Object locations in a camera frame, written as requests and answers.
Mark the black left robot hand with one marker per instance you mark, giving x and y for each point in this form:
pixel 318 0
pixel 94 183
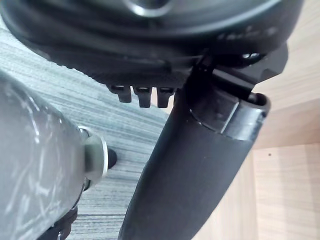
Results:
pixel 180 155

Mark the dark robot foot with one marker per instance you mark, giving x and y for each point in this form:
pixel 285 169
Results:
pixel 112 157

